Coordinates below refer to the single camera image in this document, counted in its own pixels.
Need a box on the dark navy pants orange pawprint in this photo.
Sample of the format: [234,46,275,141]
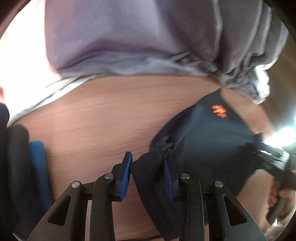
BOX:
[130,89,290,241]

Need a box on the person's right hand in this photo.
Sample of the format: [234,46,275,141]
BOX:
[268,180,295,219]

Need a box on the folded dark clothes stack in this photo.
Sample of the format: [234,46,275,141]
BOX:
[1,104,54,240]

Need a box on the grey hanging curtain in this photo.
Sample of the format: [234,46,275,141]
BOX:
[45,1,288,104]

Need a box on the white sheer curtain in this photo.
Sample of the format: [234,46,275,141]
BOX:
[1,1,95,125]

